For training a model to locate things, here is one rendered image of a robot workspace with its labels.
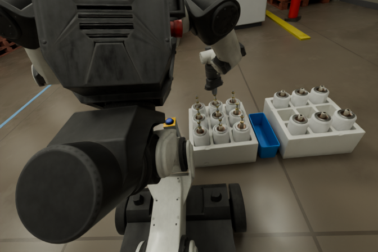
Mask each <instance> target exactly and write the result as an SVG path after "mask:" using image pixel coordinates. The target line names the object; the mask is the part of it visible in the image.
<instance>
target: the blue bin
mask: <svg viewBox="0 0 378 252"><path fill-rule="evenodd" d="M249 122H250V124H251V127H252V129H253V131H254V134H255V136H256V139H257V141H258V154H259V157H260V158H273V157H275V156H276V153H277V150H278V148H279V146H280V143H279V141H278V139H277V137H276V135H275V133H274V131H273V129H272V127H271V125H270V123H269V121H268V120H267V118H266V116H265V114H264V113H263V112H259V113H254V114H249Z"/></svg>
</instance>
